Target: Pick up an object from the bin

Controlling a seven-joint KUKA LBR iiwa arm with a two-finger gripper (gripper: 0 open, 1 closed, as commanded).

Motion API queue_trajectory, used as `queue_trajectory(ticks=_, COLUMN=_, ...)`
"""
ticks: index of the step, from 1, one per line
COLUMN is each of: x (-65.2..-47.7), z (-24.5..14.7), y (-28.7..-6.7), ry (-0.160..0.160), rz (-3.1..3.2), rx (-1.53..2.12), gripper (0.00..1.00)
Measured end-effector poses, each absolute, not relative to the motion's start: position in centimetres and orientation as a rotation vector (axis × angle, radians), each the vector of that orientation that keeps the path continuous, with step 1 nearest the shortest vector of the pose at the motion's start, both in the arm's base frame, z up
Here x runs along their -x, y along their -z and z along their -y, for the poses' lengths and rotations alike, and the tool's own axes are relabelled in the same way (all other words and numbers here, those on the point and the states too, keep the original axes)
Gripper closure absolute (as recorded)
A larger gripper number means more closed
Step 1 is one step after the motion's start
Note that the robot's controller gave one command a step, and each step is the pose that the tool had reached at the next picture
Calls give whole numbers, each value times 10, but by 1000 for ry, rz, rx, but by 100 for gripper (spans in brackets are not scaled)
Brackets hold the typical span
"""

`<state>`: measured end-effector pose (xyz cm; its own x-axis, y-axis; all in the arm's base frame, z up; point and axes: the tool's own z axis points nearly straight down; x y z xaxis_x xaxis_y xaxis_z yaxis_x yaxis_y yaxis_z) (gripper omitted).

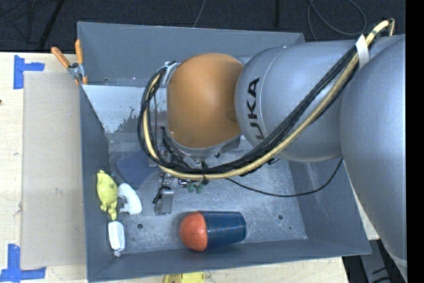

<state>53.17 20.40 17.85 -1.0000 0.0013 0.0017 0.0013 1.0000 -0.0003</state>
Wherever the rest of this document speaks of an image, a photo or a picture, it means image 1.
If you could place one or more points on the blue flat pad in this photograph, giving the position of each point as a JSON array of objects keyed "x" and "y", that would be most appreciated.
[{"x": 132, "y": 170}]

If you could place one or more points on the white curved plastic piece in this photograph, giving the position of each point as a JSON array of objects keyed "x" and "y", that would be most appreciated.
[{"x": 132, "y": 200}]

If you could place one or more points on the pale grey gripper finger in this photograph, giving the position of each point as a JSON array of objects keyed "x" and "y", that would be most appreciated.
[
  {"x": 158, "y": 209},
  {"x": 168, "y": 202}
]

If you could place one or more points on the small white bottle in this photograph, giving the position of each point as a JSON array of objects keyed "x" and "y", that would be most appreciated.
[{"x": 116, "y": 236}]

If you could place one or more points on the brown cardboard board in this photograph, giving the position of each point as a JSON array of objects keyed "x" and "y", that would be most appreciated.
[{"x": 49, "y": 159}]

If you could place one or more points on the dark blue cup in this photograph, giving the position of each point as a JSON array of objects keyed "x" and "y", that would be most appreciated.
[{"x": 227, "y": 228}]

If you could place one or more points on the grey metal bin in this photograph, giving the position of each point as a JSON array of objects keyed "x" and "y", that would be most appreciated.
[{"x": 258, "y": 208}]

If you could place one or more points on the yellow toy animal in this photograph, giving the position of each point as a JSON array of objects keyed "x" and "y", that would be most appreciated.
[{"x": 106, "y": 190}]

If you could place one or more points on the orange ball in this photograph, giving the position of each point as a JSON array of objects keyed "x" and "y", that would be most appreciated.
[{"x": 193, "y": 231}]

